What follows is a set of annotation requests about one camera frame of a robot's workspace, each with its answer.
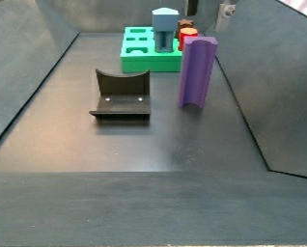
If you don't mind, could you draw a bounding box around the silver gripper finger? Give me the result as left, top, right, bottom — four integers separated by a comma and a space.
214, 0, 238, 32
186, 0, 199, 16

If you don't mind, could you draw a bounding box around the purple arch block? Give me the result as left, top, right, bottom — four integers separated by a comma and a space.
178, 37, 218, 108

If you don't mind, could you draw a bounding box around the green shape sorter board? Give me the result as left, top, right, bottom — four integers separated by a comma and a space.
121, 27, 182, 72

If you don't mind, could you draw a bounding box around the brown star block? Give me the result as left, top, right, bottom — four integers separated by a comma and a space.
175, 19, 194, 38

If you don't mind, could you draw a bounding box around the blue pentagon block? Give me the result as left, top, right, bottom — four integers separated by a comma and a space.
153, 8, 179, 52

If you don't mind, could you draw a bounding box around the red heptagon block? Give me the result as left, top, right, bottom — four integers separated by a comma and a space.
178, 27, 199, 50

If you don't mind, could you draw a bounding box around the black curved stand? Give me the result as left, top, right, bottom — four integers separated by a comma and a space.
90, 69, 151, 118

